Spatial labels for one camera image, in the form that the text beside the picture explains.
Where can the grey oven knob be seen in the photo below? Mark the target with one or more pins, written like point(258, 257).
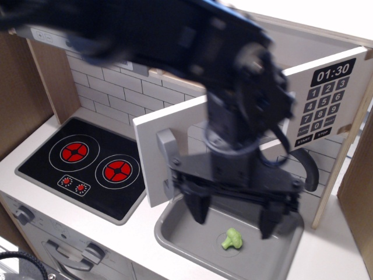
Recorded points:
point(24, 215)

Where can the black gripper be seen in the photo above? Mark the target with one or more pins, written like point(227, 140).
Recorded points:
point(245, 176)

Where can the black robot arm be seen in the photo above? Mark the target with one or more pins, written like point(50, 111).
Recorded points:
point(203, 42)

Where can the black toy stove top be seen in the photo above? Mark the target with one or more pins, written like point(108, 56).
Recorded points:
point(91, 167)

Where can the white toy microwave door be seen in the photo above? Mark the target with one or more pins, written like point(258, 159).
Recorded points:
point(328, 93)

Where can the grey oven door handle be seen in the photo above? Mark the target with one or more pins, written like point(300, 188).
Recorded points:
point(70, 257)

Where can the green toy broccoli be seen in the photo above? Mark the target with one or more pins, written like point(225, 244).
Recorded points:
point(233, 239)

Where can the grey toy sink basin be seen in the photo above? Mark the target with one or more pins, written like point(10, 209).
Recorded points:
point(177, 231)

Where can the dark grey toy faucet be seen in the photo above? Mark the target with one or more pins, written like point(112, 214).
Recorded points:
point(310, 167)

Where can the grey microwave door handle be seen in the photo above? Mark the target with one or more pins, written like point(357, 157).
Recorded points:
point(168, 147)

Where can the brown cardboard panel right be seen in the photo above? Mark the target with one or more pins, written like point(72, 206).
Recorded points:
point(355, 195)

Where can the grey range hood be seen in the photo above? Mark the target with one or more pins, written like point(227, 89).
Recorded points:
point(58, 39)

